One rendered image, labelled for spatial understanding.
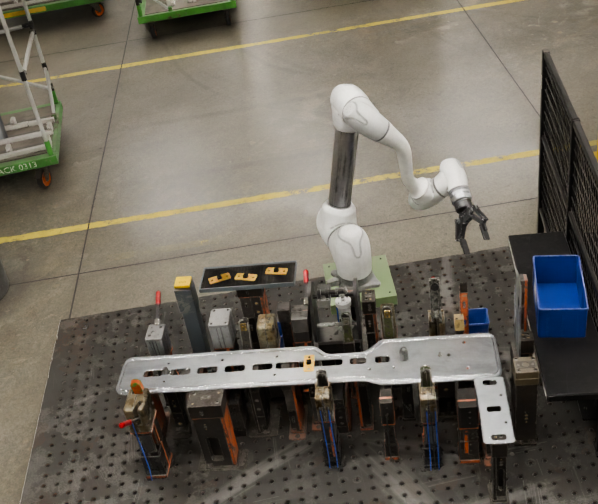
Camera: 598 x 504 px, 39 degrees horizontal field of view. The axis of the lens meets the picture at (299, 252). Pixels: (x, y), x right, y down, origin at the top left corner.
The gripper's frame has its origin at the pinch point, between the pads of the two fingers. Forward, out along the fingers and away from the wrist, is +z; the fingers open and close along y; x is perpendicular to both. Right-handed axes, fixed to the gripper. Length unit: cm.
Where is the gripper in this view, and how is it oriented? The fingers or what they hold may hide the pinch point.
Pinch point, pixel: (476, 244)
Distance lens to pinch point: 365.9
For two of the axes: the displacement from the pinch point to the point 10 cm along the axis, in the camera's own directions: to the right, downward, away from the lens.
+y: 4.4, -4.5, -7.8
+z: 2.1, 9.0, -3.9
